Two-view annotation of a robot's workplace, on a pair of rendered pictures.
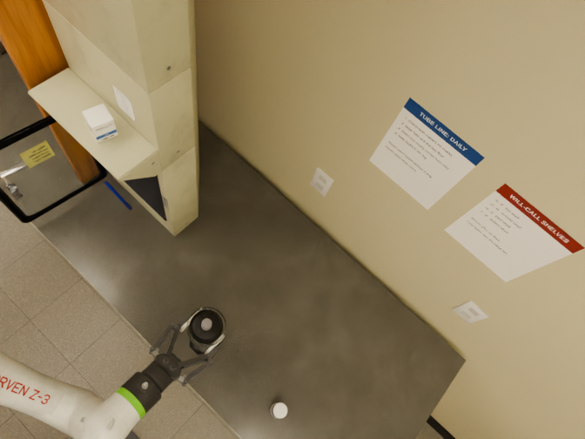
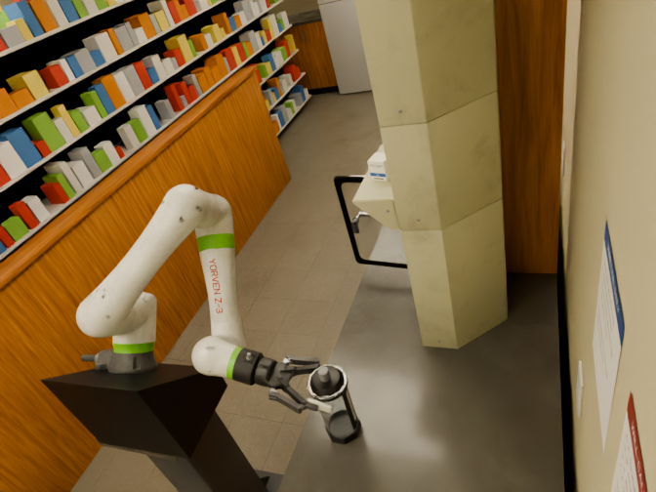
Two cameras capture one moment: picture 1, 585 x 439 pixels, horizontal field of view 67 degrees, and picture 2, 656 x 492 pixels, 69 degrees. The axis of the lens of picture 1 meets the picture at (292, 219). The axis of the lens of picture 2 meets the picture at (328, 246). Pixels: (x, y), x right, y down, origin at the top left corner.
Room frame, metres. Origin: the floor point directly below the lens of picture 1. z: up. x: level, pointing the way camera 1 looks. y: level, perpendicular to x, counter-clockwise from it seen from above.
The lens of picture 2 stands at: (0.44, -0.70, 2.16)
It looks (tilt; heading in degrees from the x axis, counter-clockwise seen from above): 35 degrees down; 100
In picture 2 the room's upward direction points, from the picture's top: 18 degrees counter-clockwise
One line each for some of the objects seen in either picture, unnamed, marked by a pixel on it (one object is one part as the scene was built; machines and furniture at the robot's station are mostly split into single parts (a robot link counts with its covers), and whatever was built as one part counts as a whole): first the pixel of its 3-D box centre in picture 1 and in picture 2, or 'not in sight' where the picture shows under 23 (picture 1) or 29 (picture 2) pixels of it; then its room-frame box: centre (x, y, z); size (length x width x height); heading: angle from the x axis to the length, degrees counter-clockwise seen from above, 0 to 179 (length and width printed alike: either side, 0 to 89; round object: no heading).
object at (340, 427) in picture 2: (205, 333); (335, 404); (0.19, 0.10, 1.06); 0.11 x 0.11 x 0.21
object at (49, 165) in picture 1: (48, 169); (383, 224); (0.41, 0.72, 1.19); 0.30 x 0.01 x 0.40; 153
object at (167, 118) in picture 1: (160, 124); (458, 221); (0.63, 0.46, 1.33); 0.32 x 0.25 x 0.77; 70
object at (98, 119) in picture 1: (100, 123); (381, 166); (0.45, 0.49, 1.54); 0.05 x 0.05 x 0.06; 56
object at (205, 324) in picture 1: (206, 325); (325, 378); (0.19, 0.10, 1.18); 0.09 x 0.09 x 0.07
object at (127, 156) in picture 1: (97, 132); (389, 184); (0.46, 0.52, 1.46); 0.32 x 0.11 x 0.10; 70
